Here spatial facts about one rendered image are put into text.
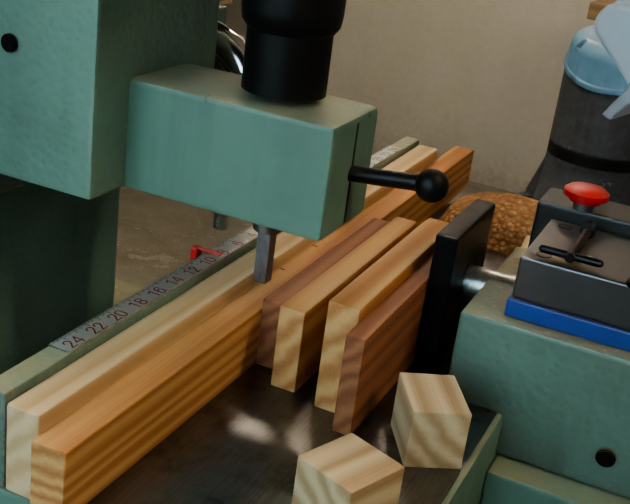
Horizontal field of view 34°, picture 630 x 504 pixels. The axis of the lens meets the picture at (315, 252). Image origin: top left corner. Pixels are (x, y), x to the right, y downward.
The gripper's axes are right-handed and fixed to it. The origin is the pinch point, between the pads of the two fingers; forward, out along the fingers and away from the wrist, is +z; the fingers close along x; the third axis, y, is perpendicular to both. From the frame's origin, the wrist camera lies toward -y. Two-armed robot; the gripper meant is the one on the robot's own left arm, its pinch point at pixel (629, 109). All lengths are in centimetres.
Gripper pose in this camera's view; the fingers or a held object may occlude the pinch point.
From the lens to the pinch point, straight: 69.4
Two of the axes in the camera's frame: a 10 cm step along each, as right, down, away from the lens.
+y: -7.2, -6.9, 1.1
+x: -4.1, 2.9, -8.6
